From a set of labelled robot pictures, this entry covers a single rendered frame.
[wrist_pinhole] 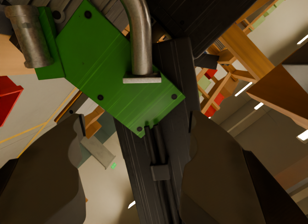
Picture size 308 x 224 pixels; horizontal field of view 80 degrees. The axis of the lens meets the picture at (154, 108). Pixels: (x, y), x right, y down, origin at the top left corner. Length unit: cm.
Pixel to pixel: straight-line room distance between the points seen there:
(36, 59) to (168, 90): 20
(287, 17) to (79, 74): 1003
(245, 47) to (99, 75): 89
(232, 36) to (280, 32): 899
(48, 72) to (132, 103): 14
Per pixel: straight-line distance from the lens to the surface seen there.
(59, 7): 34
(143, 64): 26
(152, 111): 32
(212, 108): 368
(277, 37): 1000
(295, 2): 1041
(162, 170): 35
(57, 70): 33
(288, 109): 59
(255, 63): 112
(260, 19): 923
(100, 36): 30
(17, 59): 65
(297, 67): 37
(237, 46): 109
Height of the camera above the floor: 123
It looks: 3 degrees up
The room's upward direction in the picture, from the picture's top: 136 degrees clockwise
